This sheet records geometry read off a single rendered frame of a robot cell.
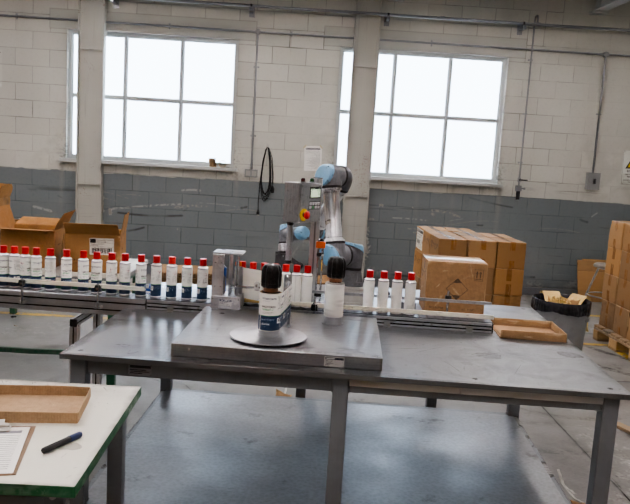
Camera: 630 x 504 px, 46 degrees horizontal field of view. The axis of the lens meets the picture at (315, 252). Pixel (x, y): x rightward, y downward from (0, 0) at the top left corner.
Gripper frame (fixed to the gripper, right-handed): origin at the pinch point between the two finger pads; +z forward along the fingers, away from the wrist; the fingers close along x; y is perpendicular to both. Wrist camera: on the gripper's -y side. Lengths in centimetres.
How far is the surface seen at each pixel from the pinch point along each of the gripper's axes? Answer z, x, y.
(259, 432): 77, 30, 7
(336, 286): 8, 90, -27
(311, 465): 87, 63, -20
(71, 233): -31, -43, 139
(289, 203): -33, 66, -3
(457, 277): -6, 41, -88
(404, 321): 19, 59, -60
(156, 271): 2, 59, 59
